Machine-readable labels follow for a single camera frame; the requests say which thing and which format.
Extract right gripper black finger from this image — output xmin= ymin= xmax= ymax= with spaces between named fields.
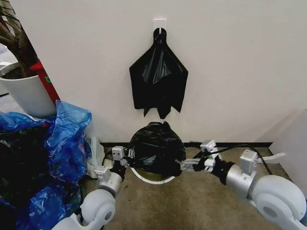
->
xmin=181 ymin=155 xmax=208 ymax=167
xmin=181 ymin=164 xmax=201 ymax=172

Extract black garbage bag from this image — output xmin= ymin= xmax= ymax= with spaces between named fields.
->
xmin=128 ymin=121 xmax=187 ymax=177

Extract clear white plastic bag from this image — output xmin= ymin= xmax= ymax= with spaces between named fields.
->
xmin=85 ymin=135 xmax=106 ymax=178

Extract white round trash bin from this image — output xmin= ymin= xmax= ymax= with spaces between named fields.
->
xmin=129 ymin=165 xmax=177 ymax=185

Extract blue plastic bag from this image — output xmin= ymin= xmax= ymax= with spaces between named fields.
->
xmin=0 ymin=99 xmax=93 ymax=230

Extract hanging black garbage bags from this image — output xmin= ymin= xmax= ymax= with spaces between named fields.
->
xmin=129 ymin=27 xmax=189 ymax=120

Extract large black plastic bag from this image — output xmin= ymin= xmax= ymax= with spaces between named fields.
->
xmin=0 ymin=126 xmax=53 ymax=210

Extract black baseboard strip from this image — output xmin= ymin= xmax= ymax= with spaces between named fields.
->
xmin=99 ymin=141 xmax=274 ymax=149

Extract white flat strip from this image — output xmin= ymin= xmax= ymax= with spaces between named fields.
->
xmin=257 ymin=152 xmax=287 ymax=164

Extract white plant pot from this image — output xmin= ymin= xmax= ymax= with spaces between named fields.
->
xmin=0 ymin=62 xmax=57 ymax=118

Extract potted plant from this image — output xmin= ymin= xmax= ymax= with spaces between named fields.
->
xmin=0 ymin=0 xmax=39 ymax=79

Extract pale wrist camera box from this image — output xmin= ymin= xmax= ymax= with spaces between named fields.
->
xmin=200 ymin=140 xmax=218 ymax=154
xmin=112 ymin=146 xmax=126 ymax=161

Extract black robot wrist cable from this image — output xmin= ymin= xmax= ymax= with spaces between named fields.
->
xmin=191 ymin=144 xmax=273 ymax=176

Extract white wall hook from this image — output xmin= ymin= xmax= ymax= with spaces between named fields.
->
xmin=153 ymin=19 xmax=167 ymax=36

